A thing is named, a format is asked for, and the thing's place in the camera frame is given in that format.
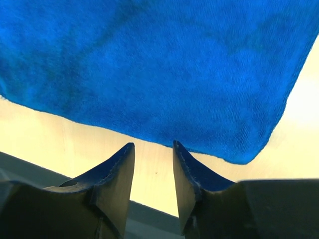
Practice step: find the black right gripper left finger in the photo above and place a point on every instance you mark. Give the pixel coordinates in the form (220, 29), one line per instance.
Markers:
(107, 187)

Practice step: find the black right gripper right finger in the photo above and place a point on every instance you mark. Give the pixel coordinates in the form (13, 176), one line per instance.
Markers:
(207, 202)

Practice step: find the blue towel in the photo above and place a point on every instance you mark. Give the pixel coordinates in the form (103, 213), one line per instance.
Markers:
(212, 74)

